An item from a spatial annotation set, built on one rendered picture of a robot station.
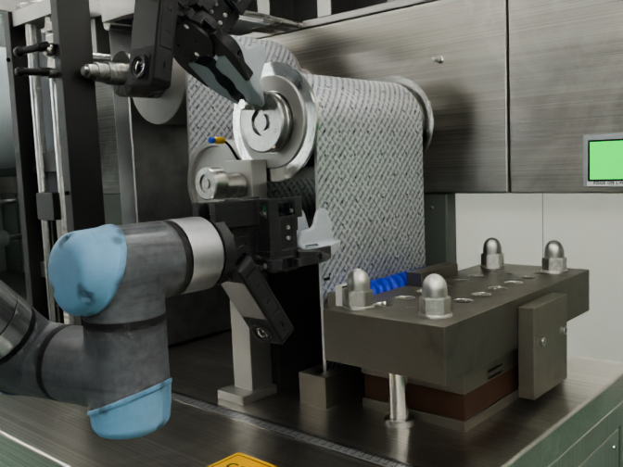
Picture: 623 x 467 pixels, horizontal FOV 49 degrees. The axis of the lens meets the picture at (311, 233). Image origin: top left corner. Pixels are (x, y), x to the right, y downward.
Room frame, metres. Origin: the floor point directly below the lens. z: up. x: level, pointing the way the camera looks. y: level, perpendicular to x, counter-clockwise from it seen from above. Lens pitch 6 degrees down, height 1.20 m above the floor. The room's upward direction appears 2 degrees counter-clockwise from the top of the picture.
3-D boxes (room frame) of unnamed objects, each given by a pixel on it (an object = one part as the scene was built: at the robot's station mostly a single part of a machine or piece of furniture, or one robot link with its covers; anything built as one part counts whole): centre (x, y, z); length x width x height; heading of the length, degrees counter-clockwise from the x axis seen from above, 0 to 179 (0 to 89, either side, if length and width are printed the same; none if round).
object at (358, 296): (0.77, -0.05, 1.05); 0.04 x 0.04 x 0.04
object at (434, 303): (0.72, -0.13, 1.05); 0.04 x 0.04 x 0.04
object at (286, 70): (0.86, 0.04, 1.25); 0.15 x 0.01 x 0.15; 48
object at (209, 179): (0.83, 0.12, 1.18); 0.04 x 0.02 x 0.04; 48
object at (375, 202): (0.92, -0.09, 1.11); 0.23 x 0.01 x 0.18; 138
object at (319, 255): (0.77, 0.01, 1.09); 0.09 x 0.05 x 0.02; 137
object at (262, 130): (0.85, 0.05, 1.25); 0.07 x 0.02 x 0.07; 48
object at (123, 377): (0.63, 0.19, 1.01); 0.11 x 0.08 x 0.11; 63
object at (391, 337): (0.87, -0.20, 1.00); 0.40 x 0.16 x 0.06; 138
